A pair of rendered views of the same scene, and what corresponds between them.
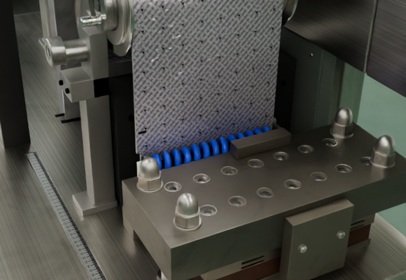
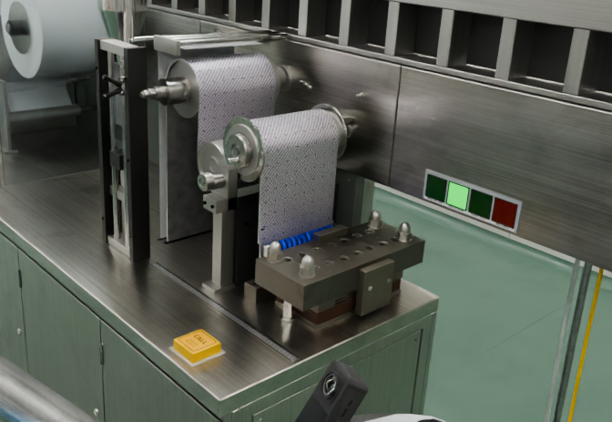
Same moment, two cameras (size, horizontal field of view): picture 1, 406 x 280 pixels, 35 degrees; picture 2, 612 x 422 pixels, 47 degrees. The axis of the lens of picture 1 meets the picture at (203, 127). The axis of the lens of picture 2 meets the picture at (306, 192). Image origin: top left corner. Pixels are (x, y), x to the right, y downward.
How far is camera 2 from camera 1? 0.80 m
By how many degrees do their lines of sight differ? 17
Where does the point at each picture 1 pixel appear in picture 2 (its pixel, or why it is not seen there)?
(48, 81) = not seen: hidden behind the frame
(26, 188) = (165, 283)
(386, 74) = (402, 185)
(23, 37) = (95, 189)
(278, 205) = (354, 262)
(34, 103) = not seen: hidden behind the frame
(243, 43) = (317, 171)
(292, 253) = (364, 291)
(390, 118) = not seen: hidden behind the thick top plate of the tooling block
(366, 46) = (388, 170)
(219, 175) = (312, 252)
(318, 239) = (377, 283)
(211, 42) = (300, 170)
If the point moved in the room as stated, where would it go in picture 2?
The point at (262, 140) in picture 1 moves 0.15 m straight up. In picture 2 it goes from (331, 231) to (336, 171)
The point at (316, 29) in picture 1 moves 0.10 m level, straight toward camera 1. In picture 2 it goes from (352, 163) to (358, 176)
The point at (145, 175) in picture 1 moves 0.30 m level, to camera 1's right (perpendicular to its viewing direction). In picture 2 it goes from (274, 252) to (402, 244)
